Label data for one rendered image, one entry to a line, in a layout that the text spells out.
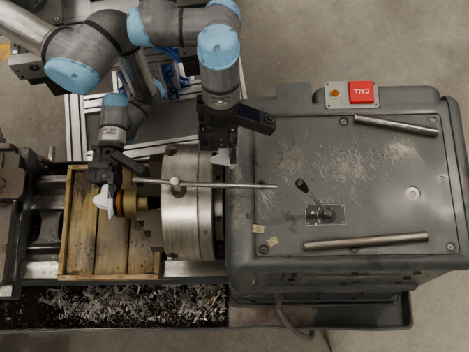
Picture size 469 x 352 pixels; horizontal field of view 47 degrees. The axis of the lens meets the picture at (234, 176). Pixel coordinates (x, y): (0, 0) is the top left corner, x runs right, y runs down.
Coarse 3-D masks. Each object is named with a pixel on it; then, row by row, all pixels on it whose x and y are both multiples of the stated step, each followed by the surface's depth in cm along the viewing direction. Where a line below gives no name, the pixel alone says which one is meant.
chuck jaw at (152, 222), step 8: (144, 216) 142; (152, 216) 142; (160, 216) 142; (144, 224) 141; (152, 224) 141; (160, 224) 141; (144, 232) 141; (152, 232) 140; (160, 232) 139; (152, 240) 138; (160, 240) 138; (152, 248) 138; (160, 248) 138; (168, 256) 140; (176, 256) 140
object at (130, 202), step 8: (120, 192) 144; (128, 192) 143; (136, 192) 142; (120, 200) 142; (128, 200) 142; (136, 200) 142; (144, 200) 143; (120, 208) 143; (128, 208) 142; (136, 208) 142; (144, 208) 143; (120, 216) 144; (128, 216) 144; (136, 216) 143
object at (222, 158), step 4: (220, 148) 116; (224, 148) 116; (236, 148) 118; (220, 152) 117; (224, 152) 117; (236, 152) 117; (212, 156) 118; (216, 156) 118; (220, 156) 118; (224, 156) 118; (228, 156) 118; (212, 160) 119; (216, 160) 119; (220, 160) 119; (224, 160) 119; (228, 160) 119; (220, 164) 120; (224, 164) 120; (228, 164) 120; (232, 164) 119; (236, 164) 119; (232, 168) 122
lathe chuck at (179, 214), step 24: (168, 144) 143; (192, 144) 142; (168, 168) 133; (192, 168) 132; (168, 192) 130; (192, 192) 130; (168, 216) 130; (192, 216) 130; (168, 240) 133; (192, 240) 133
